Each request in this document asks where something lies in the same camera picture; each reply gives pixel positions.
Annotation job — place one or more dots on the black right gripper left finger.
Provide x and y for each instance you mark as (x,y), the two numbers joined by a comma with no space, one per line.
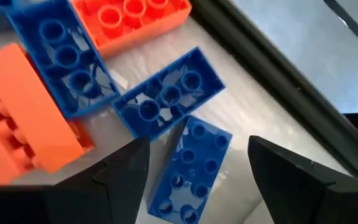
(89,205)

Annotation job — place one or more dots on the black aluminium table frame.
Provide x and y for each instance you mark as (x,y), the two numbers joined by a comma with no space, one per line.
(275,77)

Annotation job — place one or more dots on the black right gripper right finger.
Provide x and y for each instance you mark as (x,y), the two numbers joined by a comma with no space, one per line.
(306,202)

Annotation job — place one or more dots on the large orange block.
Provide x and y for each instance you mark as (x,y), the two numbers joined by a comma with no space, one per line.
(113,40)
(26,102)

